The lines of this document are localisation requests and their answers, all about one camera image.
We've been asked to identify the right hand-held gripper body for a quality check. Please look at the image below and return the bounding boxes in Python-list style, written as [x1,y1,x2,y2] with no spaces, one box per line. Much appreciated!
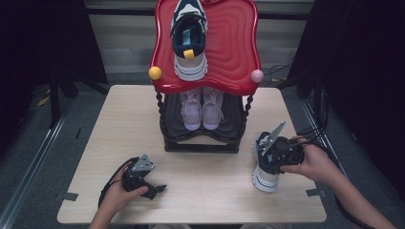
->
[261,120,306,176]

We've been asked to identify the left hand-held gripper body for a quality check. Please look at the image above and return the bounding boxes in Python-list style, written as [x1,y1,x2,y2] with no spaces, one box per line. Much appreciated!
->
[121,154,155,193]

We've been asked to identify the navy and white sneaker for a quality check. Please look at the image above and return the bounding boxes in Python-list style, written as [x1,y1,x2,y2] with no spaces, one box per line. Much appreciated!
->
[170,0,210,82]
[251,131,288,193]

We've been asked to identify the purple star sandal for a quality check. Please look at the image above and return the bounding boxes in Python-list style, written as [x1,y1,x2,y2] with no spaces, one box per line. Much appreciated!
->
[180,87,203,132]
[202,86,225,131]

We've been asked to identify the red and black shoe rack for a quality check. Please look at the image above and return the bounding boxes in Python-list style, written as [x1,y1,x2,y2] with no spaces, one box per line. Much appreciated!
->
[148,0,266,155]

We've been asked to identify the person's left hand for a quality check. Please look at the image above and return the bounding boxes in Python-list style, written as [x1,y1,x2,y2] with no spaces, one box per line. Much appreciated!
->
[100,163,150,215]

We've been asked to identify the person's right hand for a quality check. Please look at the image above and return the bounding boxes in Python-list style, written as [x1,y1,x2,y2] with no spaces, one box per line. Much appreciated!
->
[281,135,342,184]

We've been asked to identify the grey tape piece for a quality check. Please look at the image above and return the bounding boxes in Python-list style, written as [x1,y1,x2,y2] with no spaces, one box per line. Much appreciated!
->
[306,188,329,198]
[60,191,79,202]

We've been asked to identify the black metal stand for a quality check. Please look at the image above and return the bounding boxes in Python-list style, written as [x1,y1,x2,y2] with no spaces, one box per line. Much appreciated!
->
[47,73,80,130]

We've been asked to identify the yellow tape strip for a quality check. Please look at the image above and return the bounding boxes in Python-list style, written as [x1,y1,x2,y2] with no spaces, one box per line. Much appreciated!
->
[36,90,52,108]

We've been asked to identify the dark curtain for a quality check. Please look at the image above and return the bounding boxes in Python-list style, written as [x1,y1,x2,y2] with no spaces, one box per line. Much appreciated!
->
[0,0,109,154]
[288,0,405,198]

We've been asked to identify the metal floor rail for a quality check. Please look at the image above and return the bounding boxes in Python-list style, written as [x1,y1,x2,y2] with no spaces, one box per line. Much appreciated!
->
[0,98,79,229]
[300,98,377,229]

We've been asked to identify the black cable bundle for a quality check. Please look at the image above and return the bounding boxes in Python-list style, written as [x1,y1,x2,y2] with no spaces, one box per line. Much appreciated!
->
[297,75,330,142]

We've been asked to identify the right hand-held gripper black cable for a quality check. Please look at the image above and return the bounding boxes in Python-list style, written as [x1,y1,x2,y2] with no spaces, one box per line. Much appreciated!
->
[288,138,377,229]

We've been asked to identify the thin black floor cable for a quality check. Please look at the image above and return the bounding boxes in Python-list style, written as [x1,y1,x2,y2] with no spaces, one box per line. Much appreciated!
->
[263,62,293,82]

